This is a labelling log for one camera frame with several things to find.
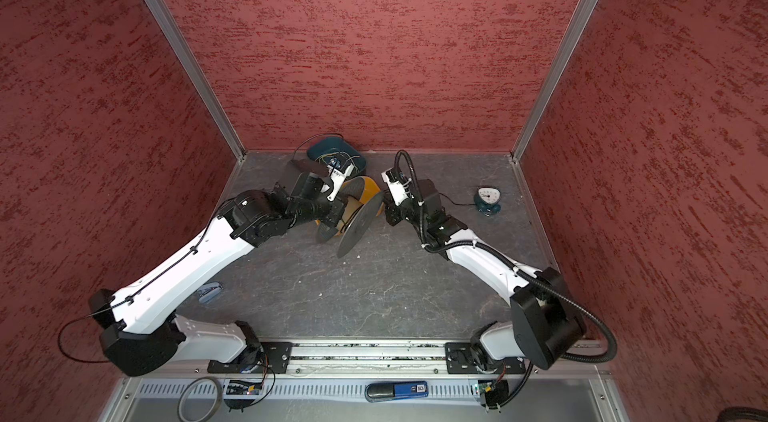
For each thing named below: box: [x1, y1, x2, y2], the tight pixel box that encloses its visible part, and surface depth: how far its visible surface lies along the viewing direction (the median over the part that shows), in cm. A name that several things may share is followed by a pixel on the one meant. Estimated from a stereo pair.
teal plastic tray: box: [306, 136, 366, 177], surface depth 119 cm
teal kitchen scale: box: [474, 186, 502, 217], surface depth 104 cm
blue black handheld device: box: [365, 381, 428, 403], surface depth 68 cm
